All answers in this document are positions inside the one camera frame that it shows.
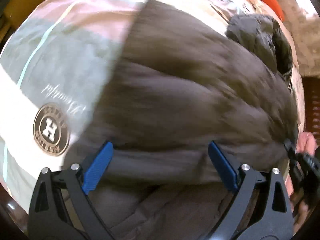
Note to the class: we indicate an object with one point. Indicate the beige patterned blanket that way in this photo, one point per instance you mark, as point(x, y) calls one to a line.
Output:
point(302, 21)

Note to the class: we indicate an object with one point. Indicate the olive hooded down jacket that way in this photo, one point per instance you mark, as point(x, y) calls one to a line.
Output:
point(177, 86)

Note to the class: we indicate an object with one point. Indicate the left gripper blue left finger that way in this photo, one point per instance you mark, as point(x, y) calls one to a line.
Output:
point(94, 166)

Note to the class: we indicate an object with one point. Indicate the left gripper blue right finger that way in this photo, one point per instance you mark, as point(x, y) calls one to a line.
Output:
point(229, 174)

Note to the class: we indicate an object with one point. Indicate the dark red wooden furniture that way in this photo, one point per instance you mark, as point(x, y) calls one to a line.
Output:
point(312, 105)

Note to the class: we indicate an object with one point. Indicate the person's right hand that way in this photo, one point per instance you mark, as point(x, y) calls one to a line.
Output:
point(306, 143)

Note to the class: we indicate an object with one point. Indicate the pink grey patchwork bedsheet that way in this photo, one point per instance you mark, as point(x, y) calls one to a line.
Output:
point(53, 70)

